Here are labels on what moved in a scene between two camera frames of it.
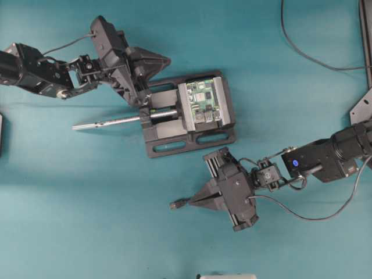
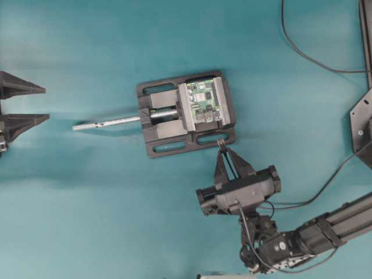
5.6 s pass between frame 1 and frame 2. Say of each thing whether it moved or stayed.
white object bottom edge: stayed
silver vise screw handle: stayed
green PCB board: stayed
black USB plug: moved
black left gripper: moved
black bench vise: stayed
